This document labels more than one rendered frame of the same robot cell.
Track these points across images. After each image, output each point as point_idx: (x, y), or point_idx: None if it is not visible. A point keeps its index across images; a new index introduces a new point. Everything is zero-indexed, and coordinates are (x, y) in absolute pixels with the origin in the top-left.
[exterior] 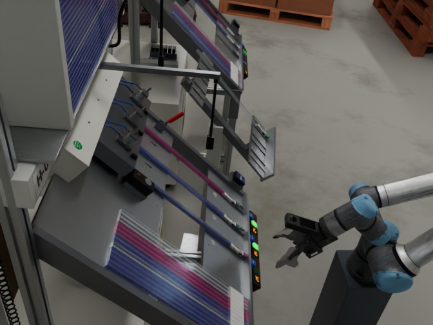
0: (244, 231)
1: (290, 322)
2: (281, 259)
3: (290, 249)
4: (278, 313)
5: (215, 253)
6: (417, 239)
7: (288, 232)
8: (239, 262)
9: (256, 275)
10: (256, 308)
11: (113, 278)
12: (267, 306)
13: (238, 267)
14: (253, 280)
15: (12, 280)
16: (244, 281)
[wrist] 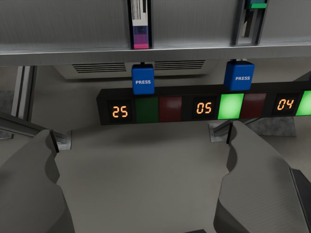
0: (254, 43)
1: (206, 208)
2: (34, 145)
3: (26, 216)
4: (214, 194)
5: None
6: None
7: (246, 204)
8: (108, 21)
9: (127, 107)
10: (215, 169)
11: None
12: (220, 181)
13: (80, 14)
14: (104, 98)
15: None
16: (49, 49)
